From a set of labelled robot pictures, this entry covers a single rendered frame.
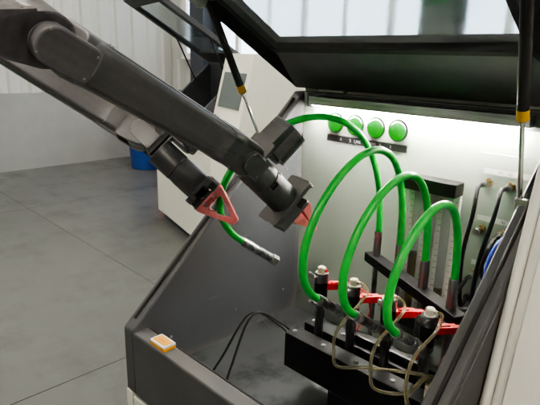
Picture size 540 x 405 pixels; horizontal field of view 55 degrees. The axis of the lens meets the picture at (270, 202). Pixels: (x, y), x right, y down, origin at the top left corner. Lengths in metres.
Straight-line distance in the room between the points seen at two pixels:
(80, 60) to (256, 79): 3.39
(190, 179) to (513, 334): 0.61
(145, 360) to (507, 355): 0.71
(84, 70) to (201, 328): 0.87
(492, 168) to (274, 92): 3.01
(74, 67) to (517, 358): 0.73
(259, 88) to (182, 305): 2.86
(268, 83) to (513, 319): 3.29
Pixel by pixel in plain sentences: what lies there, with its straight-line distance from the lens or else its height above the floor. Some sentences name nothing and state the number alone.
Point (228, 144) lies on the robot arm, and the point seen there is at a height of 1.41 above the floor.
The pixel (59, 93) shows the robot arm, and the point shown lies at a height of 1.46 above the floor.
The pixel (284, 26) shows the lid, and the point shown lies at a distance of 1.18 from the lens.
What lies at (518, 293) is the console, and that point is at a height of 1.19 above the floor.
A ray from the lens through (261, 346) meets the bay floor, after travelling 1.35.
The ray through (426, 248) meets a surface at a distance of 1.04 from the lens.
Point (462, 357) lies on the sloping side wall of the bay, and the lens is 0.85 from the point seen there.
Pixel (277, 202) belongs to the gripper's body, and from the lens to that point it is 0.91.
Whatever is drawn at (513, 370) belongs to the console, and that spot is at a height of 1.09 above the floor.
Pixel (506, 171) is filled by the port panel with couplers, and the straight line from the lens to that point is 1.12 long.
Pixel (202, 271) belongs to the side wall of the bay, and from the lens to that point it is 1.25.
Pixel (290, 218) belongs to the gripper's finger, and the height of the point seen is 1.26.
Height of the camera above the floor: 1.54
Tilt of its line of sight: 16 degrees down
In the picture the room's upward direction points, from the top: 1 degrees clockwise
